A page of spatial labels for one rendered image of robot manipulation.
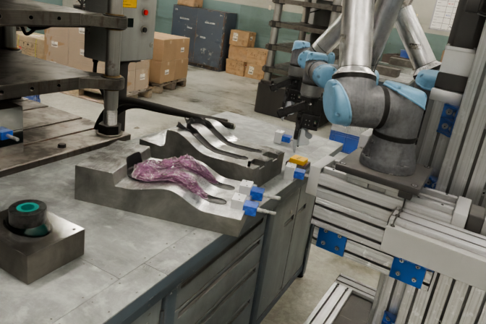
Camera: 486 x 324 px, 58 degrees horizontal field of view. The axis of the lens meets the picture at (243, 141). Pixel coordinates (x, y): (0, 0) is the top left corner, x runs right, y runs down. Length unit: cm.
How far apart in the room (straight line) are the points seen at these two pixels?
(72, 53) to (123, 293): 497
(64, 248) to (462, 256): 90
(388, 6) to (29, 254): 113
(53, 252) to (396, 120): 88
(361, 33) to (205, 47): 758
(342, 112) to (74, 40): 489
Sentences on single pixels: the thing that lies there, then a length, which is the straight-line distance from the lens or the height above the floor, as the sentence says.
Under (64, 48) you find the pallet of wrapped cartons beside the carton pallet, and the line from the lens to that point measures 591.
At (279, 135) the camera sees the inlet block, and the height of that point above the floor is 84.
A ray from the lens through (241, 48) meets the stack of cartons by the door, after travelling 846.
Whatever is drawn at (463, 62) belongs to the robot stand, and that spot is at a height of 134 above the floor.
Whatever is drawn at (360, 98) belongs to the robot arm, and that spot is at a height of 123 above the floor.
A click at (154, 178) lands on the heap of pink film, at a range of 131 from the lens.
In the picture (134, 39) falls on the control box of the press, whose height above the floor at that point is 117.
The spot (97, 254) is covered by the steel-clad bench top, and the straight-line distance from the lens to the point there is 114.
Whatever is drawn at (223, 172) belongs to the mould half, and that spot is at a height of 84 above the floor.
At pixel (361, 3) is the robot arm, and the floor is 146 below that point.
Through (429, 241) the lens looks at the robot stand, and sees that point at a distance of 114.
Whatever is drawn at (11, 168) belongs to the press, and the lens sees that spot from 167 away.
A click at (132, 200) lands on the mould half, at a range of 130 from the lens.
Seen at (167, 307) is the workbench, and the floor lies 63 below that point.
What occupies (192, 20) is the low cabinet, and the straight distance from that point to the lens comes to 885.
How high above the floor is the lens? 143
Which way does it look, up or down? 18 degrees down
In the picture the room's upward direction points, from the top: 8 degrees clockwise
